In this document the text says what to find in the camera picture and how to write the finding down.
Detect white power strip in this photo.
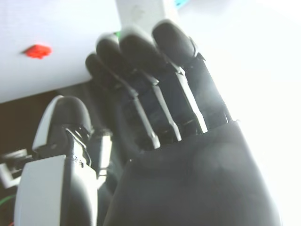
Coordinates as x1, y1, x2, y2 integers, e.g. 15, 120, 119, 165
115, 0, 189, 36

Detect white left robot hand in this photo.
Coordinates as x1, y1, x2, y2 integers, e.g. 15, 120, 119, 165
14, 18, 283, 226

